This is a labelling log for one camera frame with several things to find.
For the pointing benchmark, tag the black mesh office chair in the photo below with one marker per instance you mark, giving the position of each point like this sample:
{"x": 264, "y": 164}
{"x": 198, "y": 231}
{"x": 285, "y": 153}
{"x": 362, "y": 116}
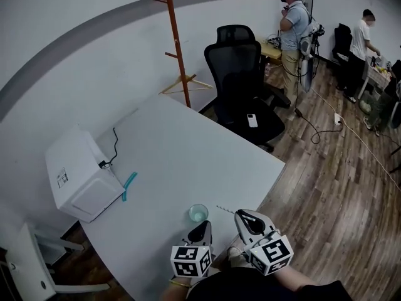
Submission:
{"x": 238, "y": 83}

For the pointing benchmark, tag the person's right forearm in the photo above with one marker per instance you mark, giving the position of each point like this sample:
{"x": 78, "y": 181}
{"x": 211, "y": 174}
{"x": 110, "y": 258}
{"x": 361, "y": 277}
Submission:
{"x": 291, "y": 279}

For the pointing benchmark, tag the plastic bottle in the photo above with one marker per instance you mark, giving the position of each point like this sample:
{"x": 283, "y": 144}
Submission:
{"x": 267, "y": 69}

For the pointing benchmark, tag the thin stirring stick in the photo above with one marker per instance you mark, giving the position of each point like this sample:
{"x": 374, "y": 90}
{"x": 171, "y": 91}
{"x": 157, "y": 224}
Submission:
{"x": 226, "y": 209}

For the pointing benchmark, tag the wooden clothes hanger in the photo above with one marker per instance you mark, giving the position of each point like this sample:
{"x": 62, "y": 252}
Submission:
{"x": 200, "y": 85}

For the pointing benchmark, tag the person's left forearm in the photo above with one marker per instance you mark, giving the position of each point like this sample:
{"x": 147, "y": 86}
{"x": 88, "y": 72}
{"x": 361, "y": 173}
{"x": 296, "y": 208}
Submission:
{"x": 175, "y": 293}

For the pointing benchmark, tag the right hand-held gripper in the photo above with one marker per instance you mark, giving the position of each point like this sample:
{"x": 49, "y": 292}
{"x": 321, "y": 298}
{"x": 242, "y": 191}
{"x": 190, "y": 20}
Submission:
{"x": 272, "y": 252}

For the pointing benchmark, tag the white side table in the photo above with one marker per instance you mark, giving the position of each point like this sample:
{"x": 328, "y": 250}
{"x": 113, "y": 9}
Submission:
{"x": 25, "y": 262}

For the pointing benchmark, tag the white box appliance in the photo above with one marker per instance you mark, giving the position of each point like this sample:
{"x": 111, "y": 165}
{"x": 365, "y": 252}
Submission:
{"x": 81, "y": 174}

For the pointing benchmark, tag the table with checked cloth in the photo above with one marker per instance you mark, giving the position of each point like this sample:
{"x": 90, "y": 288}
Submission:
{"x": 376, "y": 75}

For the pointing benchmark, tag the white smartphone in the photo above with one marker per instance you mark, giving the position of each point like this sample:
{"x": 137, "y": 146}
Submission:
{"x": 252, "y": 120}

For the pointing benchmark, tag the clear plastic cup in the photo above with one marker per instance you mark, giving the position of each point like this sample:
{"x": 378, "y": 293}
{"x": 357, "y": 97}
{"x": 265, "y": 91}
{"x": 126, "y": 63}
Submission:
{"x": 198, "y": 214}

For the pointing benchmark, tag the orange coat rack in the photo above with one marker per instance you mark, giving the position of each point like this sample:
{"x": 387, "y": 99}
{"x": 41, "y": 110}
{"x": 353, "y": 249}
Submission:
{"x": 175, "y": 36}

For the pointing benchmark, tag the person's black shirt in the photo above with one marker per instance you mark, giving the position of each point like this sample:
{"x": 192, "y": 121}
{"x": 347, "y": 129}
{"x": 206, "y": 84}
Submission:
{"x": 257, "y": 288}

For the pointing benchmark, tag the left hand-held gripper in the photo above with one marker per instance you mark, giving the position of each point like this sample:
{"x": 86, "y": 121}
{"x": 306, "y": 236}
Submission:
{"x": 191, "y": 260}

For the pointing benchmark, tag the light wooden desk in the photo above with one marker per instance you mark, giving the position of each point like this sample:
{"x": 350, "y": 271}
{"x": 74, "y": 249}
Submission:
{"x": 271, "y": 50}

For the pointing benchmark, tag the black high-back office chair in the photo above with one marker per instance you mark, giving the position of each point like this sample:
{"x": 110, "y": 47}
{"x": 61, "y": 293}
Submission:
{"x": 341, "y": 39}

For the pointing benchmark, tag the teal corrugated tube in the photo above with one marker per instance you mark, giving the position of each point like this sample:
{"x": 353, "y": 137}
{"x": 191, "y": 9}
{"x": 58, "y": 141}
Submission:
{"x": 129, "y": 182}

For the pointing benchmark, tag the person's light shoe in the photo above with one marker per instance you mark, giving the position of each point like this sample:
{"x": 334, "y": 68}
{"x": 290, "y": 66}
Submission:
{"x": 236, "y": 256}

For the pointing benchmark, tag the white power strip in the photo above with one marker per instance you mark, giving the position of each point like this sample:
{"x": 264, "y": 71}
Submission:
{"x": 338, "y": 119}

